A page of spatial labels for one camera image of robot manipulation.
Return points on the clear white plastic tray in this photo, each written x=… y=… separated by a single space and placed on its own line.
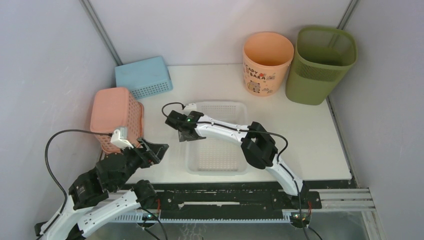
x=212 y=156

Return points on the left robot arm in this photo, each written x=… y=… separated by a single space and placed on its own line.
x=78 y=217

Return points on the blue plastic basket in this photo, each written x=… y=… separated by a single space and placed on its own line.
x=144 y=78

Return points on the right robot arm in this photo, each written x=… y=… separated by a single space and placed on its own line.
x=257 y=145

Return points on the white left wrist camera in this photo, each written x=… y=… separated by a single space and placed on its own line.
x=119 y=138

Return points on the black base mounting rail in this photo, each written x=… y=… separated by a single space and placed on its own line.
x=227 y=201

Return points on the pink plastic basket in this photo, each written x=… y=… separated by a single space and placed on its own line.
x=116 y=107

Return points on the orange capybara bucket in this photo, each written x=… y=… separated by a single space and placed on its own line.
x=266 y=60

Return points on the green mesh waste bin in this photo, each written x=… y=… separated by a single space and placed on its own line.
x=322 y=57

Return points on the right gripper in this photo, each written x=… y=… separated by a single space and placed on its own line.
x=183 y=138

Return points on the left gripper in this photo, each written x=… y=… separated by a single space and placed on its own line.
x=157 y=151

